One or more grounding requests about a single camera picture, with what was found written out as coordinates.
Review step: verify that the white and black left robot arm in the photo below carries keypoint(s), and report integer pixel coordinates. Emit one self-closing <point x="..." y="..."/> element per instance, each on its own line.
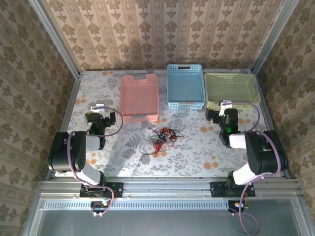
<point x="61" y="152"/>

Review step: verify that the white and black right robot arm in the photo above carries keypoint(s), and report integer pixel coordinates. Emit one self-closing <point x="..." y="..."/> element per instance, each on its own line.
<point x="265" y="152"/>

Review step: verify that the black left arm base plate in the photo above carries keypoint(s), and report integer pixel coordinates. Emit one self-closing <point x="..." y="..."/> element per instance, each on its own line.
<point x="115" y="189"/>

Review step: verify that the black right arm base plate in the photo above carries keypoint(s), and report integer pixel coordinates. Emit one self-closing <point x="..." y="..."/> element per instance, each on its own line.
<point x="217" y="189"/>

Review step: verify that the aluminium mounting rail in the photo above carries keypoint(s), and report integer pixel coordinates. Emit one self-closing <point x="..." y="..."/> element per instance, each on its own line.
<point x="167" y="189"/>

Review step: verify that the aluminium frame post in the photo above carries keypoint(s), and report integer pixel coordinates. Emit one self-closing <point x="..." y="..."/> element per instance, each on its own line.
<point x="273" y="37"/>
<point x="56" y="41"/>

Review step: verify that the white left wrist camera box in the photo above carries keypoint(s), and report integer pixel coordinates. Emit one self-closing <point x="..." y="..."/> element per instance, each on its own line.
<point x="97" y="108"/>

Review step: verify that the yellow perforated plastic basket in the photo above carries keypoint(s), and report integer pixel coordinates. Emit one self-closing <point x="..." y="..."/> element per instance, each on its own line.
<point x="231" y="86"/>

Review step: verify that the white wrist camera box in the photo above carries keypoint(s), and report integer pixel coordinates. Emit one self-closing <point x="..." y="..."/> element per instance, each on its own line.
<point x="97" y="108"/>
<point x="225" y="105"/>

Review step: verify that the blue perforated plastic basket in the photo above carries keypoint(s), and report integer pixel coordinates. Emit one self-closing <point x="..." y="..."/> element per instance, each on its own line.
<point x="185" y="86"/>

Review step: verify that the pink perforated plastic basket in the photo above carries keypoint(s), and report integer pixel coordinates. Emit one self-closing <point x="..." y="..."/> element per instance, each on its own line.
<point x="139" y="96"/>

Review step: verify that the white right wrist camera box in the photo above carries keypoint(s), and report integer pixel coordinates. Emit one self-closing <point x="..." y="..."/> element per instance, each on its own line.
<point x="225" y="105"/>

